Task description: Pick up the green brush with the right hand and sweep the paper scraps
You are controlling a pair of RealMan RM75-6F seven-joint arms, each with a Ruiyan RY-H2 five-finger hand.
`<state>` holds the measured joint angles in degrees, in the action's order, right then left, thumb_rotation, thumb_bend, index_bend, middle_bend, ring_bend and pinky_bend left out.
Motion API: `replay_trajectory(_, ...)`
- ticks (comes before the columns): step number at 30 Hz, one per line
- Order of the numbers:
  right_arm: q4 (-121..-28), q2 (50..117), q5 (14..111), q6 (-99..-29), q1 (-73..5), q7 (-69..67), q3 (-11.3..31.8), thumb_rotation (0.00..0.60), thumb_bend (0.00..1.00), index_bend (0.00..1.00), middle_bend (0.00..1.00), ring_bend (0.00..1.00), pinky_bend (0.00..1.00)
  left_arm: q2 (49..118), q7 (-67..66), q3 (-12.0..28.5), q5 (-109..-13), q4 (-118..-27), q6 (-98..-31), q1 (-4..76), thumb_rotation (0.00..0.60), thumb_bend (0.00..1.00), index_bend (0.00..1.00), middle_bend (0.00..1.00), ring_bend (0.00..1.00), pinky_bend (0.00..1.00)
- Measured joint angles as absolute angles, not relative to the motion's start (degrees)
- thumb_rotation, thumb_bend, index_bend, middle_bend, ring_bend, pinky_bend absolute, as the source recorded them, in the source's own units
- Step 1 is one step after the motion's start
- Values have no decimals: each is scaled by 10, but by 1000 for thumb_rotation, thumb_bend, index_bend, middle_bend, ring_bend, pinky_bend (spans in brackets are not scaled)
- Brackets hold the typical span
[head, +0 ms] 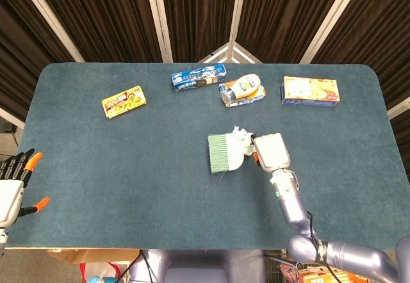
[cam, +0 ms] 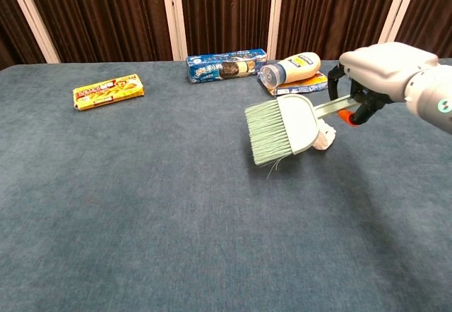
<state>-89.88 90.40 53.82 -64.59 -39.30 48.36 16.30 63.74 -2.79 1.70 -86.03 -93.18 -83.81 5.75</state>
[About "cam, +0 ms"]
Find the mint green hand brush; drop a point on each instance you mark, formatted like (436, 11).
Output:
(295, 125)

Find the yellow snack box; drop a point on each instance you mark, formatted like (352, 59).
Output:
(107, 92)

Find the white squeeze bottle clear cap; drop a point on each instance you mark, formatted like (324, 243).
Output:
(296, 67)

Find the blue Oreo cookie box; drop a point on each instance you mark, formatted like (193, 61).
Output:
(226, 66)

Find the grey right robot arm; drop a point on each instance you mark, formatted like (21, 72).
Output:
(434, 96)

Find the grey black right robot hand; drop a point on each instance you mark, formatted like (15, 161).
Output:
(385, 68)

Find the white screen frame post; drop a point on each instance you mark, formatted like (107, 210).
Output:
(399, 8)
(33, 17)
(173, 15)
(275, 15)

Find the brown pleated curtain panel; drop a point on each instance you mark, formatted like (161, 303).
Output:
(431, 12)
(14, 33)
(102, 15)
(335, 15)
(226, 12)

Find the flat blue yellow packet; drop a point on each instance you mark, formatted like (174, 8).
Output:
(307, 85)

